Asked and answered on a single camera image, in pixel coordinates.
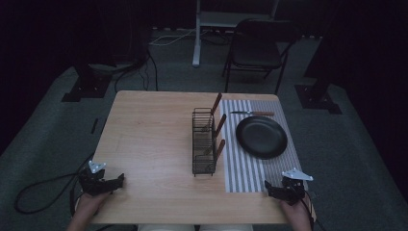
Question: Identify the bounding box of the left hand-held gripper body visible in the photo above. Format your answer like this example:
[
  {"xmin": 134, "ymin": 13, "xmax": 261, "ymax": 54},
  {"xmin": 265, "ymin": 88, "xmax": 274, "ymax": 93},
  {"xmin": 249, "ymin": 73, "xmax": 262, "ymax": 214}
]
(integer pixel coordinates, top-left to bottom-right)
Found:
[{"xmin": 78, "ymin": 160, "xmax": 114, "ymax": 197}]

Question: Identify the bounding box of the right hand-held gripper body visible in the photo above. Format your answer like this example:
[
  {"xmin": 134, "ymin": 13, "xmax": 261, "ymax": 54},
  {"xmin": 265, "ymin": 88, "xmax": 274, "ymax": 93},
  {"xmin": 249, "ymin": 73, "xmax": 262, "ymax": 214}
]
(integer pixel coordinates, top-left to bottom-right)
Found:
[{"xmin": 280, "ymin": 167, "xmax": 315, "ymax": 207}]

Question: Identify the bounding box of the person's left hand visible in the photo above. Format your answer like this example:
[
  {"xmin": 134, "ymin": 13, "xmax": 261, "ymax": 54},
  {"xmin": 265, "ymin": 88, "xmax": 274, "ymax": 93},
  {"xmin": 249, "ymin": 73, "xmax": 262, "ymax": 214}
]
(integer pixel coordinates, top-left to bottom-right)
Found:
[{"xmin": 75, "ymin": 192, "xmax": 110, "ymax": 216}]

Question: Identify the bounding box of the person's right hand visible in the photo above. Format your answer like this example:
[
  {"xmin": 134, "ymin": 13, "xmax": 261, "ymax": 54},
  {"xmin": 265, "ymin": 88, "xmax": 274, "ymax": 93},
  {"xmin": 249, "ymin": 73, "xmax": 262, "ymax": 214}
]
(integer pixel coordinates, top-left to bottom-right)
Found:
[{"xmin": 280, "ymin": 193, "xmax": 314, "ymax": 222}]

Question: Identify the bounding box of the grey white striped placemat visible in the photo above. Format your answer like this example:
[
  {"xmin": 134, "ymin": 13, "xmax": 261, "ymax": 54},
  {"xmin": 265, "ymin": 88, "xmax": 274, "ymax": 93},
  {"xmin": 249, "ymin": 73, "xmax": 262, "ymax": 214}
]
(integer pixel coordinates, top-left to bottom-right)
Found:
[{"xmin": 218, "ymin": 98, "xmax": 309, "ymax": 193}]

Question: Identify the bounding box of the black round plate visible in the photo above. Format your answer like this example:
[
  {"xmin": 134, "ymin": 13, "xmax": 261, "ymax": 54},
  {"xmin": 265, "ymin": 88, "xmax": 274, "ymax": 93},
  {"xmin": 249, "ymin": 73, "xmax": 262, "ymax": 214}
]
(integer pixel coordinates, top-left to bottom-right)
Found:
[{"xmin": 235, "ymin": 115, "xmax": 289, "ymax": 161}]

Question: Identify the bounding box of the small dark floor object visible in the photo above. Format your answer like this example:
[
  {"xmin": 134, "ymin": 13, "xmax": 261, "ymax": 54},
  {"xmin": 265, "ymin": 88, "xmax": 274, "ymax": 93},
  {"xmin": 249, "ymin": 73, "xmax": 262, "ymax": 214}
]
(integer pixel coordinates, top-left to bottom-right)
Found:
[{"xmin": 89, "ymin": 117, "xmax": 99, "ymax": 136}]

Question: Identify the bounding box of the black stand base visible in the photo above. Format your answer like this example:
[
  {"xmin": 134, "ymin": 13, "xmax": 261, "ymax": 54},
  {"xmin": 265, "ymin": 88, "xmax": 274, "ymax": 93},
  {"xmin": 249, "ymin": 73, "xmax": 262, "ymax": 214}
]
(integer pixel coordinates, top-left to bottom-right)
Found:
[
  {"xmin": 61, "ymin": 63, "xmax": 114, "ymax": 103},
  {"xmin": 293, "ymin": 84, "xmax": 343, "ymax": 116}
]

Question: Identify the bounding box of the black folding chair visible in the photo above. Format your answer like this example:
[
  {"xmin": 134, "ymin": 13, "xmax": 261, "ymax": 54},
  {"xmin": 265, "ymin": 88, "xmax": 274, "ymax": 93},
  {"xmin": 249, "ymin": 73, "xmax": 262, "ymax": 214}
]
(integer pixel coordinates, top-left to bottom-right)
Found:
[{"xmin": 221, "ymin": 17, "xmax": 303, "ymax": 96}]

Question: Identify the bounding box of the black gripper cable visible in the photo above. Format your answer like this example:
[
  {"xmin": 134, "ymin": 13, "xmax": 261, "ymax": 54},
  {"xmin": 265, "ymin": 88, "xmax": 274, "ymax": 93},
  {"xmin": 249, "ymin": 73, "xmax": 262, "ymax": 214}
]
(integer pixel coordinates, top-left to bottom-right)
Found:
[
  {"xmin": 299, "ymin": 190, "xmax": 327, "ymax": 231},
  {"xmin": 13, "ymin": 152, "xmax": 96, "ymax": 215}
]

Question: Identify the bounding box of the wooden-handled utensil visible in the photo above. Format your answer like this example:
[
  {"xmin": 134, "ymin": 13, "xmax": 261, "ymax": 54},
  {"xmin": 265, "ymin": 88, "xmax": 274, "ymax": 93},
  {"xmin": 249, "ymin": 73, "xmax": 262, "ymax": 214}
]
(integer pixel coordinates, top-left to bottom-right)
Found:
[
  {"xmin": 203, "ymin": 92, "xmax": 223, "ymax": 132},
  {"xmin": 207, "ymin": 139, "xmax": 226, "ymax": 170},
  {"xmin": 205, "ymin": 114, "xmax": 227, "ymax": 156}
]

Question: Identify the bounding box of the wooden-handled knife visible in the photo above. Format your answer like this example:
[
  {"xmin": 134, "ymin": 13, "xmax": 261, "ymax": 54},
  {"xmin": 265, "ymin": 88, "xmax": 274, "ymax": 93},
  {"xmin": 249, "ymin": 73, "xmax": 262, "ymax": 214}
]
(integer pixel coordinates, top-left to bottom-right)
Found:
[{"xmin": 229, "ymin": 110, "xmax": 276, "ymax": 117}]

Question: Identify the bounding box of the black wire cutlery rack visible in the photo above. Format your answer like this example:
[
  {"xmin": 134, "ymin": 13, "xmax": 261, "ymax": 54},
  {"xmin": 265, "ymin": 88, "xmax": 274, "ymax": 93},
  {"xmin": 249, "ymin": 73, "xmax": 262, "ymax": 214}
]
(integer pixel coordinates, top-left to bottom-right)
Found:
[{"xmin": 191, "ymin": 107, "xmax": 217, "ymax": 178}]

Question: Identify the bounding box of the black floor cable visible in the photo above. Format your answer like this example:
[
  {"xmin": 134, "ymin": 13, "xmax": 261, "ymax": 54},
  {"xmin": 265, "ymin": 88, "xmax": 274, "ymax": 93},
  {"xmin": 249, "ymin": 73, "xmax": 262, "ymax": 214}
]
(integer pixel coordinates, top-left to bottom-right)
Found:
[{"xmin": 114, "ymin": 47, "xmax": 160, "ymax": 94}]

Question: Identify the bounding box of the white floor cable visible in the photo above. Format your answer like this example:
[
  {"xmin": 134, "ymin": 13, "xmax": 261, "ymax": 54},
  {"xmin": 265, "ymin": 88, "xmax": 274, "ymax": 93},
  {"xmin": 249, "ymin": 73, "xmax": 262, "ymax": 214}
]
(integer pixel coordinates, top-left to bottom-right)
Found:
[{"xmin": 148, "ymin": 28, "xmax": 210, "ymax": 47}]

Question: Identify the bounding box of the white desk frame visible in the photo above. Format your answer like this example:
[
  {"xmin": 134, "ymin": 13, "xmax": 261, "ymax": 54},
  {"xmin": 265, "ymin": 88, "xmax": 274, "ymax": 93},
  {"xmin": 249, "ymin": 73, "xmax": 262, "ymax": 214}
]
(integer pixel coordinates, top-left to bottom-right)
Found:
[{"xmin": 191, "ymin": 0, "xmax": 281, "ymax": 68}]

